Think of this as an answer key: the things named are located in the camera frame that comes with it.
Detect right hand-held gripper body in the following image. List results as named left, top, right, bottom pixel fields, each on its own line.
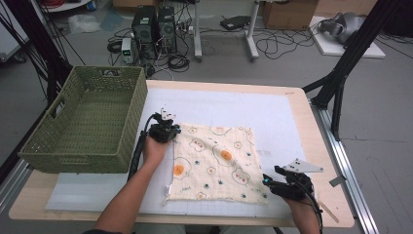
left=272, top=158, right=324, bottom=201

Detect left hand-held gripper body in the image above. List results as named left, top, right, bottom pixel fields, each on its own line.
left=147, top=107, right=177, bottom=144

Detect cream printed cloth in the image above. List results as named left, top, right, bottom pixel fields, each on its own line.
left=164, top=122, right=271, bottom=206

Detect green woven basket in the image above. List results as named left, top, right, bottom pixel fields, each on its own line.
left=18, top=65, right=149, bottom=175

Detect person's right hand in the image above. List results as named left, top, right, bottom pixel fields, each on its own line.
left=283, top=197, right=315, bottom=215

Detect person's left hand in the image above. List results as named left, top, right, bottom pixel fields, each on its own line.
left=142, top=136, right=171, bottom=168

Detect thin wooden stick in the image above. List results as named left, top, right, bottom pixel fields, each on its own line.
left=319, top=201, right=341, bottom=224

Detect small grey tape piece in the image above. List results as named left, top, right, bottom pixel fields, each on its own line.
left=328, top=175, right=347, bottom=188

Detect white grid mat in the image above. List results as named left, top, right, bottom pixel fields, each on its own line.
left=45, top=87, right=320, bottom=218

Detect small white power supply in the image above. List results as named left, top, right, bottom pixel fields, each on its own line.
left=120, top=37, right=134, bottom=64

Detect white desk leg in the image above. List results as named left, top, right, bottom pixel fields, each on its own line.
left=193, top=0, right=205, bottom=63
left=244, top=0, right=261, bottom=62

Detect slim black computer tower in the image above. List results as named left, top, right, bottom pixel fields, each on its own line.
left=157, top=6, right=178, bottom=55

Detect large black computer tower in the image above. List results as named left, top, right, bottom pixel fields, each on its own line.
left=131, top=5, right=159, bottom=60

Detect flat black box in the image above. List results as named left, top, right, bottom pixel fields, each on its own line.
left=219, top=15, right=252, bottom=31

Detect white foam board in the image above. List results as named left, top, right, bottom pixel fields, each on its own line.
left=308, top=16, right=387, bottom=59

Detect clear plastic bag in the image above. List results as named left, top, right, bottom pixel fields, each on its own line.
left=67, top=14, right=102, bottom=35

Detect black metal stand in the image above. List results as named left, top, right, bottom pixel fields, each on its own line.
left=301, top=0, right=402, bottom=141
left=0, top=0, right=74, bottom=108

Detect brown cardboard box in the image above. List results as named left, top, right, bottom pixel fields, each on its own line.
left=262, top=0, right=319, bottom=32

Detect grey rounded device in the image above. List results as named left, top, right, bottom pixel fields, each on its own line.
left=319, top=12, right=366, bottom=45

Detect white cabinet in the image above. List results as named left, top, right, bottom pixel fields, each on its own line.
left=0, top=14, right=30, bottom=63

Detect right hand-held gripper cable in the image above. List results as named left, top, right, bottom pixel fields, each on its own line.
left=298, top=179, right=325, bottom=234

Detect hand-held gripper cable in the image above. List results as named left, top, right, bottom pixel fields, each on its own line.
left=298, top=179, right=325, bottom=234
left=127, top=111, right=162, bottom=181

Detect left hand-held gripper cable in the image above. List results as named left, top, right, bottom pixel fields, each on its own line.
left=127, top=111, right=162, bottom=181

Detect aluminium rail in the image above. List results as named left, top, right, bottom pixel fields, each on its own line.
left=0, top=159, right=33, bottom=214
left=311, top=103, right=380, bottom=234

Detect coiled black cable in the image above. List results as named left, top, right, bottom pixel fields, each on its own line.
left=167, top=53, right=191, bottom=73

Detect tangled black floor cables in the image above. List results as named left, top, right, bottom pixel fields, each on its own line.
left=255, top=27, right=317, bottom=60

